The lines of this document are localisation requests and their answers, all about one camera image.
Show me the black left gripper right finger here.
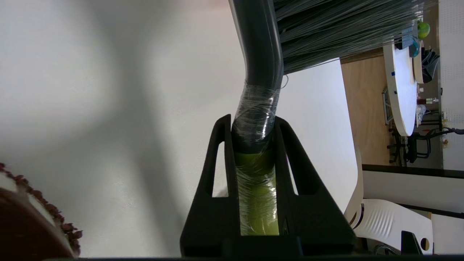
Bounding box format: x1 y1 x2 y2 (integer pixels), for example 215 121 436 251
270 116 357 237

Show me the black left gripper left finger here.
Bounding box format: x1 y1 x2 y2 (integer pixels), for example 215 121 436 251
180 114 241 238

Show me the black brush with green handle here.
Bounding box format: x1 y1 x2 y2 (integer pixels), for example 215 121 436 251
228 0 435 236

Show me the white plastic chair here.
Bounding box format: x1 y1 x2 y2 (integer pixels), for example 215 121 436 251
344 145 434 255

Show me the black office chair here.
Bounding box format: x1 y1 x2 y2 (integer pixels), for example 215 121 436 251
387 127 464 163

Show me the white round table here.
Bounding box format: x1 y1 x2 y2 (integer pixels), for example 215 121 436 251
383 39 425 137

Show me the chocolate blueberry cake slice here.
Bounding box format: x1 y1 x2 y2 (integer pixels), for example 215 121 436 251
0 163 83 258

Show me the black desk organizer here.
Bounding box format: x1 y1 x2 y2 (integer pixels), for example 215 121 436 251
420 47 440 83

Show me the green ball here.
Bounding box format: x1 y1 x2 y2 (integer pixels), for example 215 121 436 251
417 22 431 40

